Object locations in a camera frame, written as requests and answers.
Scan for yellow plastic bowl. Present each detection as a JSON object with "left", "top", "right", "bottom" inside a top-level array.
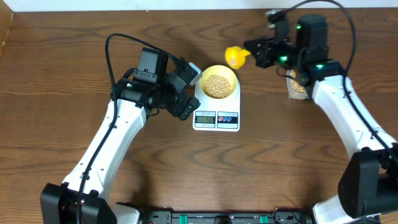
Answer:
[{"left": 199, "top": 65, "right": 238, "bottom": 100}]

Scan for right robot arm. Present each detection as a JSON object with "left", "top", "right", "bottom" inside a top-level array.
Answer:
[{"left": 244, "top": 10, "right": 397, "bottom": 223}]

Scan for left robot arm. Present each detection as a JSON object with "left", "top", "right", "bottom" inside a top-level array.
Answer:
[{"left": 40, "top": 48, "right": 201, "bottom": 223}]

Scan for white digital kitchen scale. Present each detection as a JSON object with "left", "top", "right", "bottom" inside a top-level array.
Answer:
[{"left": 192, "top": 81, "right": 241, "bottom": 132}]

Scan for soybeans in bowl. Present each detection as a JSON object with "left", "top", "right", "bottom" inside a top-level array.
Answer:
[{"left": 203, "top": 74, "right": 233, "bottom": 99}]

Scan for yellow plastic scoop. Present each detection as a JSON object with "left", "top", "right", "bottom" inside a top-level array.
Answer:
[{"left": 224, "top": 46, "right": 251, "bottom": 70}]

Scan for clear plastic soybean container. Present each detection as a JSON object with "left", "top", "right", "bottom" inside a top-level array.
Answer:
[{"left": 286, "top": 70, "right": 309, "bottom": 100}]

